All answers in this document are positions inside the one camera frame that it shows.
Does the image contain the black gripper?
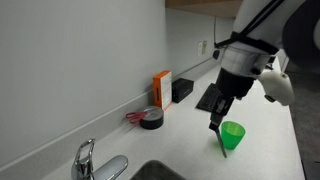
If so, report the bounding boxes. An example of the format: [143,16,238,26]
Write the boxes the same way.
[209,68,254,131]

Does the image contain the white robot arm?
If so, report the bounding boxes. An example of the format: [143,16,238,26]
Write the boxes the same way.
[209,0,320,130]

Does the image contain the green plastic cup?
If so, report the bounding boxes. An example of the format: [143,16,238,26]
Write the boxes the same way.
[221,121,246,150]

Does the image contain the black computer keyboard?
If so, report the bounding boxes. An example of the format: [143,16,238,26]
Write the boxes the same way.
[196,83,221,112]

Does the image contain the black rectangular box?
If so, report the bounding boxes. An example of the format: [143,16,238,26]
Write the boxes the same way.
[172,78,194,103]

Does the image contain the orange and white box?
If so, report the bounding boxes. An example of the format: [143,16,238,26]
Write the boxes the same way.
[153,70,172,110]

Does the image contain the black tape roll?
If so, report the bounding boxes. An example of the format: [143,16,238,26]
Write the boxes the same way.
[139,106,164,130]

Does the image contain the stainless steel sink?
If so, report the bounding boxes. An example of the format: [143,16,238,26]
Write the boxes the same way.
[130,160,186,180]

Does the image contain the chrome faucet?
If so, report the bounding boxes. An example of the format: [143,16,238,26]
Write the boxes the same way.
[70,138,129,180]

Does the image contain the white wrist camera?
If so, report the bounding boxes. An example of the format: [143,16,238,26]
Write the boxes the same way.
[258,70,295,106]

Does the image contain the wall power outlet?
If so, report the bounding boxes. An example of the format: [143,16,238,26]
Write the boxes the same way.
[198,41,207,56]

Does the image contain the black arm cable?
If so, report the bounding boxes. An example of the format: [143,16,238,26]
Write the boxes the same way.
[213,0,284,50]

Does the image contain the red handled scissors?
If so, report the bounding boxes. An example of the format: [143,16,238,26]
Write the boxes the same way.
[126,112,147,124]

